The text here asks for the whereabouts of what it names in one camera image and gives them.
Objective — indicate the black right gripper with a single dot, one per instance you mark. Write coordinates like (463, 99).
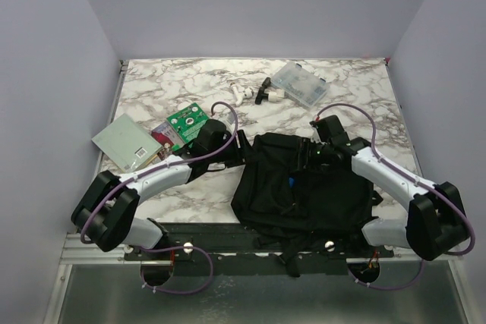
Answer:
(305, 146)

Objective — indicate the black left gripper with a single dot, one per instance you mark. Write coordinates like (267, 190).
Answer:
(241, 154)

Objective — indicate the black student backpack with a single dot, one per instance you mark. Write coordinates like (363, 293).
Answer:
(331, 204)

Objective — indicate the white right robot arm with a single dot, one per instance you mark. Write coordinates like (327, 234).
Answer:
(435, 220)

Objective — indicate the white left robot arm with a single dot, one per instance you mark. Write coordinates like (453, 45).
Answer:
(106, 213)

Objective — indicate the white plastic pipe fitting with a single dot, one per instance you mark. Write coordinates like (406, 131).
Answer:
(240, 93)

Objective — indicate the black and white valve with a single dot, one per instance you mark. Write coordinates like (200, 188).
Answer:
(271, 96)

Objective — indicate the green paperback book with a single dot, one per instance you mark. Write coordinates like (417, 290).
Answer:
(187, 122)

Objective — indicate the clear plastic organizer box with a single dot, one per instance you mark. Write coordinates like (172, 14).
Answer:
(300, 85)

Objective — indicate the purple red paperback book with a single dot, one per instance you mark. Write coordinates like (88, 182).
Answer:
(170, 141)

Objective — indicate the grey-green notebook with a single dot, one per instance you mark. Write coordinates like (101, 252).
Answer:
(127, 144)

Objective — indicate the black mounting plate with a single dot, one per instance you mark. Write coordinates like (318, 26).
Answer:
(196, 250)

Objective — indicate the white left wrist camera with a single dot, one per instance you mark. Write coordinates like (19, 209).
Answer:
(229, 122)

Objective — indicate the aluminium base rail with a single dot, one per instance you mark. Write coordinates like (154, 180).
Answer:
(76, 253)

